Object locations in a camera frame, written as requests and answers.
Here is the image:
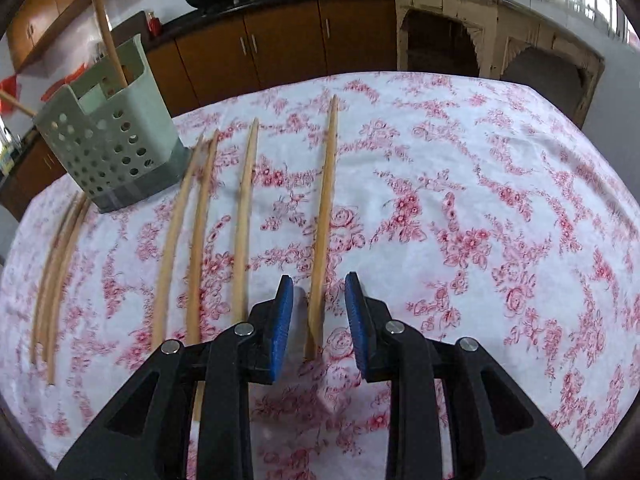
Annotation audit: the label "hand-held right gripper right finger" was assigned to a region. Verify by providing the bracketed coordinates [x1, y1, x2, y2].
[344, 271, 586, 480]

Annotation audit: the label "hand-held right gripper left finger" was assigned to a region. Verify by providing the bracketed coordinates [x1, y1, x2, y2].
[55, 275, 296, 480]

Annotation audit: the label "wooden chopstick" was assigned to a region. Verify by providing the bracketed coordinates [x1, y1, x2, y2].
[231, 117, 261, 323]
[151, 132, 206, 348]
[41, 197, 87, 363]
[303, 94, 341, 361]
[29, 192, 81, 366]
[186, 129, 221, 423]
[47, 199, 93, 386]
[86, 0, 128, 88]
[0, 90, 38, 116]

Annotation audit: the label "green perforated utensil holder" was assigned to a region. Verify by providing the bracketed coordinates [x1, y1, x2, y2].
[34, 34, 192, 213]

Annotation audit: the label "red floral tablecloth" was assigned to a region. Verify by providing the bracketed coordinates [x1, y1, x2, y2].
[0, 71, 640, 480]

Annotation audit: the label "wooden lower kitchen cabinets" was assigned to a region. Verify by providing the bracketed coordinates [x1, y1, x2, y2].
[0, 0, 401, 221]

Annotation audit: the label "red basin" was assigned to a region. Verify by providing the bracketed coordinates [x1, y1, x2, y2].
[42, 64, 86, 102]

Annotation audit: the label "brown cutting board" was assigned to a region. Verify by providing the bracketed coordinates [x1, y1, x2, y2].
[111, 10, 151, 51]

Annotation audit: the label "cream wooden side table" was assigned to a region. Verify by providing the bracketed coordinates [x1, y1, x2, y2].
[392, 0, 606, 130]

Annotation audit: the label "red hanging plastic bag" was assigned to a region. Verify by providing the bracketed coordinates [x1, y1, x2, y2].
[0, 75, 22, 111]

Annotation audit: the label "wooden upper wall cabinets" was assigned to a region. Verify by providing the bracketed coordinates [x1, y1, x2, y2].
[7, 0, 151, 70]

